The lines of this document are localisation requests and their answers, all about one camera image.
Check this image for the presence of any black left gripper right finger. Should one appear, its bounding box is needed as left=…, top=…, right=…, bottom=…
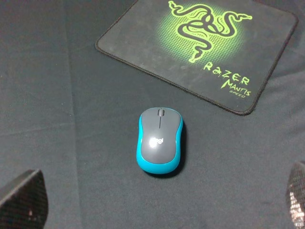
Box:
left=285, top=161, right=305, bottom=229

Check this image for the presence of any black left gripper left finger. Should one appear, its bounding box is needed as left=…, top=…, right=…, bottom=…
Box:
left=0, top=169, right=49, bottom=229

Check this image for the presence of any blue and grey computer mouse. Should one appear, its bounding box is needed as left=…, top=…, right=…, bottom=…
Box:
left=136, top=107, right=183, bottom=175

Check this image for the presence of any black Razer mouse pad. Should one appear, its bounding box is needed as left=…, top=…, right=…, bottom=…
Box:
left=95, top=0, right=298, bottom=115

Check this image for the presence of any black tablecloth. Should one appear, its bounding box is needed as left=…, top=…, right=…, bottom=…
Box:
left=0, top=0, right=305, bottom=229

